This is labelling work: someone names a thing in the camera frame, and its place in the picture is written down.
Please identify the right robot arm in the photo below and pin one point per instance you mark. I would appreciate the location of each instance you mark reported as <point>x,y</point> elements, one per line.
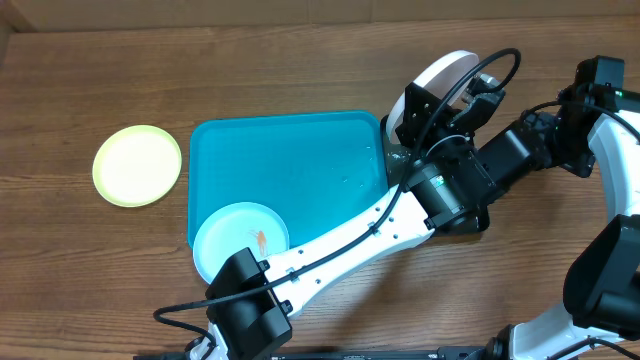
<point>596,124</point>

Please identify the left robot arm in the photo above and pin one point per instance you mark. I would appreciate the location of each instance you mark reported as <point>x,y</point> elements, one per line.
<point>249,302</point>

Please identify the light blue plate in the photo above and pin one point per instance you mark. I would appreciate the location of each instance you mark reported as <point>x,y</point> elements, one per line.
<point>233,228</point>

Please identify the white plate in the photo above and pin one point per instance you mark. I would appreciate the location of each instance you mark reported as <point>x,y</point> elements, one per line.
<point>437,79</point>

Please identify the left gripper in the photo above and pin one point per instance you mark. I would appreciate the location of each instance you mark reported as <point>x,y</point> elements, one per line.
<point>416,126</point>

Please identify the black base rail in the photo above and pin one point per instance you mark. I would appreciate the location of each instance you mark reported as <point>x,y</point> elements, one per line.
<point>375,356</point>

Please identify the black plastic tray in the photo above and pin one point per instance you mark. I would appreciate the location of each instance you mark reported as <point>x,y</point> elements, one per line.
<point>395,160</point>

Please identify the teal plastic tray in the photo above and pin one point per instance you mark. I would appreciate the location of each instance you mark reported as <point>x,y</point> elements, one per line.
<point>315,170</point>

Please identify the yellow-green plate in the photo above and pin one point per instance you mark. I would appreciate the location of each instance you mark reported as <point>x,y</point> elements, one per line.
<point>136,166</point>

